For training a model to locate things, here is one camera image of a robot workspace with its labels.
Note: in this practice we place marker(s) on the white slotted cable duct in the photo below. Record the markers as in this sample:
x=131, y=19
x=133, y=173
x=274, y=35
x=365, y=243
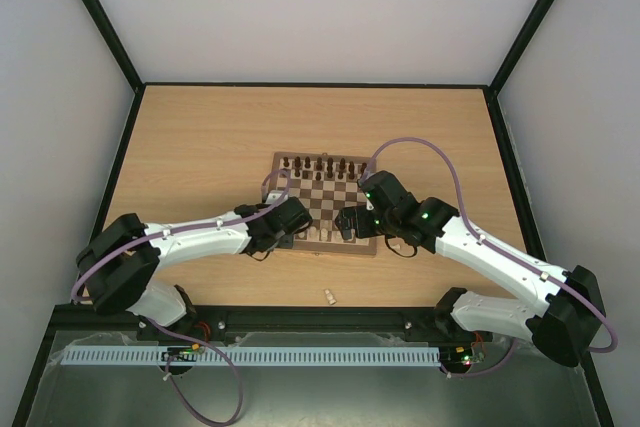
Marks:
x=253, y=356

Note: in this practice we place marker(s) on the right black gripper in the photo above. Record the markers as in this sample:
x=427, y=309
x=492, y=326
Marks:
x=345, y=222

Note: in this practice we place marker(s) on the wooden chess board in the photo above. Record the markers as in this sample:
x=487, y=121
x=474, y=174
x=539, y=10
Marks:
x=323, y=200

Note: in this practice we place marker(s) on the light chess piece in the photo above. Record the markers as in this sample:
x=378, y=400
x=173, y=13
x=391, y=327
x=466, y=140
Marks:
x=330, y=297

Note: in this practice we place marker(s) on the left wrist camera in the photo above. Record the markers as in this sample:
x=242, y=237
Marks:
x=272, y=196

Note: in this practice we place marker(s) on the black aluminium frame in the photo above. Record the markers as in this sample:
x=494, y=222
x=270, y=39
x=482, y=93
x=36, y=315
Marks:
x=66, y=317

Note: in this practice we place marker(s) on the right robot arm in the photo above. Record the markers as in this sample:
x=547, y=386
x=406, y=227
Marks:
x=556, y=310

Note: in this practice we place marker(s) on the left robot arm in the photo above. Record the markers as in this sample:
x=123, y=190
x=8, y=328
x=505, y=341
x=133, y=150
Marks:
x=117, y=269

